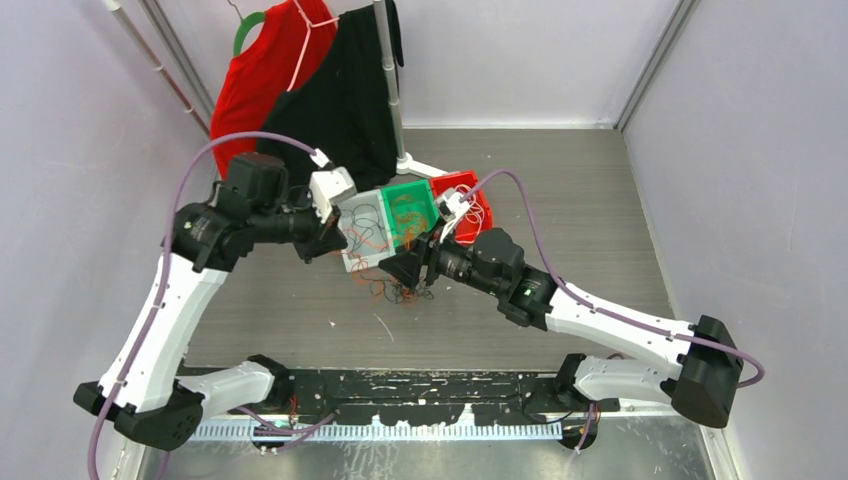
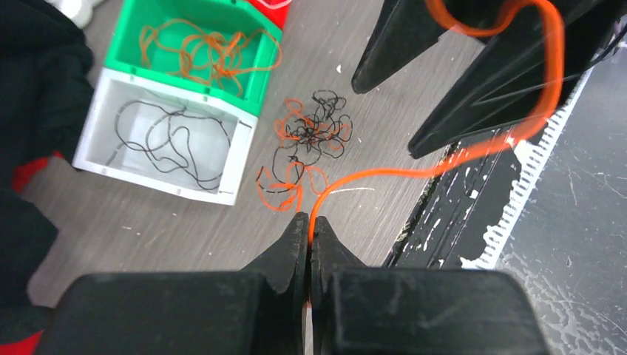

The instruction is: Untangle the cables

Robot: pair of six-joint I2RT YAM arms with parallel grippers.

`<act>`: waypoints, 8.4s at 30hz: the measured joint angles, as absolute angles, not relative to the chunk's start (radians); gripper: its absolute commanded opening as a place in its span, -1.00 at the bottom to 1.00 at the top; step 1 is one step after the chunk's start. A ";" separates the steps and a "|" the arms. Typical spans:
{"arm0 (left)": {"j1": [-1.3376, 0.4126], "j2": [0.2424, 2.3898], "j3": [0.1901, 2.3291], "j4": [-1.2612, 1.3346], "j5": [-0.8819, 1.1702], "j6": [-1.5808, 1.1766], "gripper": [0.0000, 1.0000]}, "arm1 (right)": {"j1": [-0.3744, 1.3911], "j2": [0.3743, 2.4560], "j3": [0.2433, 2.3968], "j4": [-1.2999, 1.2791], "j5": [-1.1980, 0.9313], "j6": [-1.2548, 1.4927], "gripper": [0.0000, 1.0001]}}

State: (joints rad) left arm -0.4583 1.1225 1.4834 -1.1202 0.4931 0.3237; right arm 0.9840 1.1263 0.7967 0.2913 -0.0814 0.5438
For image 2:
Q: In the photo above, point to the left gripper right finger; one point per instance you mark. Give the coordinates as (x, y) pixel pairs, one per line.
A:
(358, 309)

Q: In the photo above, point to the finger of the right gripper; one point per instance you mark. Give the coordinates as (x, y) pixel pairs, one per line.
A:
(403, 31)
(536, 52)

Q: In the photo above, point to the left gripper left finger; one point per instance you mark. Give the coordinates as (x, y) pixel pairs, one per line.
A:
(258, 309)

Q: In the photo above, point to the red plastic bin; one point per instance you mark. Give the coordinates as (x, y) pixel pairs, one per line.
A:
(274, 10)

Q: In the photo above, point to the green plastic bin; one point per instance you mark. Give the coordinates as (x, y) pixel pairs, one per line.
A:
(224, 49)

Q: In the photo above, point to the grey plastic bin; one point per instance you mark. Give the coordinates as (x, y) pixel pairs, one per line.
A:
(165, 138)

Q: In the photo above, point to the red t-shirt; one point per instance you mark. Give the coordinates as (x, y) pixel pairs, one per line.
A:
(24, 171)

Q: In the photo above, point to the black t-shirt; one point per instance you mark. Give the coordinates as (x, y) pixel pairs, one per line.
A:
(45, 96)

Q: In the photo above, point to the white clothes rack stand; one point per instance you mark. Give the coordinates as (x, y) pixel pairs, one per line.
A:
(78, 11)

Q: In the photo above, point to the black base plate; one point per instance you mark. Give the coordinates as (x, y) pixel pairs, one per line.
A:
(466, 216)

